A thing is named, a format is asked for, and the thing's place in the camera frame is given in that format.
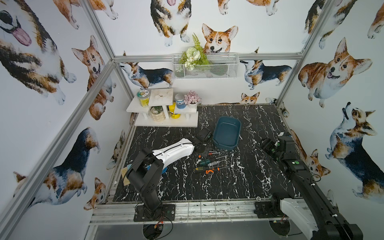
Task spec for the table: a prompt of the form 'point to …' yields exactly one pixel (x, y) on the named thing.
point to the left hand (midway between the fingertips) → (203, 146)
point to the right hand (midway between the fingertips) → (269, 140)
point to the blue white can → (180, 103)
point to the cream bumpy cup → (157, 113)
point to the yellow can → (172, 109)
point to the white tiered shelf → (163, 97)
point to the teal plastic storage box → (227, 132)
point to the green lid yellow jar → (143, 96)
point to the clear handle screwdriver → (216, 162)
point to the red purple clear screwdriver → (211, 153)
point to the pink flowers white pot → (192, 98)
